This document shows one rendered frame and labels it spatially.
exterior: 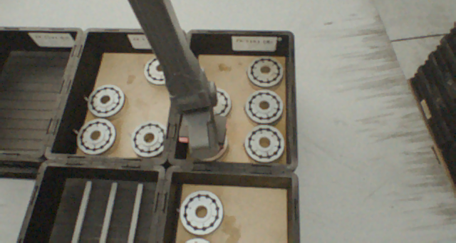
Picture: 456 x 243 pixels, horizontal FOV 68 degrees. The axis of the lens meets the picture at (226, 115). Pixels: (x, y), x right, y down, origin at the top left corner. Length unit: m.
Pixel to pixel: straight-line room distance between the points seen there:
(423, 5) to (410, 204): 1.70
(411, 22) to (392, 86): 1.25
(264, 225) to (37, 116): 0.70
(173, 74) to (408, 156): 0.78
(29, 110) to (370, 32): 1.14
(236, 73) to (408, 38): 1.52
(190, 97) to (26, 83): 0.68
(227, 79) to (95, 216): 0.51
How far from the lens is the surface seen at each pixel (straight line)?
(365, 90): 1.19
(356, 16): 1.37
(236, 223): 0.85
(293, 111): 0.84
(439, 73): 1.76
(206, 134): 0.64
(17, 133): 1.12
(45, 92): 1.14
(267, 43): 0.99
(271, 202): 0.86
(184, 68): 0.56
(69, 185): 0.98
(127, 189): 0.92
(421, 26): 2.44
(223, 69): 1.01
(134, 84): 1.04
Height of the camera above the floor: 1.67
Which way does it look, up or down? 64 degrees down
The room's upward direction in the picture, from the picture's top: 7 degrees counter-clockwise
